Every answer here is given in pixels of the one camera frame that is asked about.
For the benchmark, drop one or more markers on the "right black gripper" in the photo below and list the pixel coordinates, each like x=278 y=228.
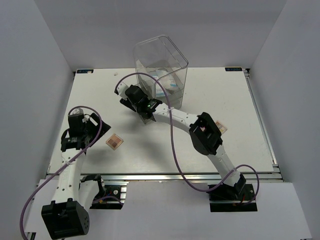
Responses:
x=127 y=103

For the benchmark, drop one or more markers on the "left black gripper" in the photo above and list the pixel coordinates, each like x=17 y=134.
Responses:
x=88 y=122

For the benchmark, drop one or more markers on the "square brown eyeshadow palette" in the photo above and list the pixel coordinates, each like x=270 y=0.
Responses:
x=114 y=141

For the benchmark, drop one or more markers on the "cotton pad pack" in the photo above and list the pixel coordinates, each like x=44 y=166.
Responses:
x=158 y=73
x=169 y=84

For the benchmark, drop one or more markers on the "clear acrylic makeup organizer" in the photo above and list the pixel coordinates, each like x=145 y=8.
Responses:
x=156 y=52

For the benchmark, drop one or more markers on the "colourful eyeshadow palette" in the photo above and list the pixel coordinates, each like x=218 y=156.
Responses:
x=221 y=127

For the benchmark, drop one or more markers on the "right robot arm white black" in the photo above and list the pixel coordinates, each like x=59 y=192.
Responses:
x=205 y=136

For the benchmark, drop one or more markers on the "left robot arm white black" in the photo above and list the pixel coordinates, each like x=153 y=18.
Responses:
x=67 y=215

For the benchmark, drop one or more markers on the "left blue table label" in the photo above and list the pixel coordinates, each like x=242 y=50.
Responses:
x=84 y=71

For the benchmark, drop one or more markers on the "blue table label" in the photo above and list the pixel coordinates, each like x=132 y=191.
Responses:
x=233 y=69
x=84 y=71

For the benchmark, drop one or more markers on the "right blue table label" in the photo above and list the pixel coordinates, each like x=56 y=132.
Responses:
x=233 y=69

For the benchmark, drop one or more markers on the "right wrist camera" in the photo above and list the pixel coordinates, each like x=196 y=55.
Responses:
x=121 y=90

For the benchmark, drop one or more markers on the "aluminium front rail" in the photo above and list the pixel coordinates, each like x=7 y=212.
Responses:
x=271 y=176

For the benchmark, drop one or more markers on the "aluminium rail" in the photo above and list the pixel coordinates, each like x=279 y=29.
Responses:
x=255 y=101
x=271 y=176

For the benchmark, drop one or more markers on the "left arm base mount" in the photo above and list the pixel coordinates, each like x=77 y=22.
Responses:
x=107 y=195

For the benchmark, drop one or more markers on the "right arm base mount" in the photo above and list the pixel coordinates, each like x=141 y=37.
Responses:
x=223 y=201

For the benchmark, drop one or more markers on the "aluminium right side rail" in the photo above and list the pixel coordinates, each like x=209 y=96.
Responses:
x=255 y=101

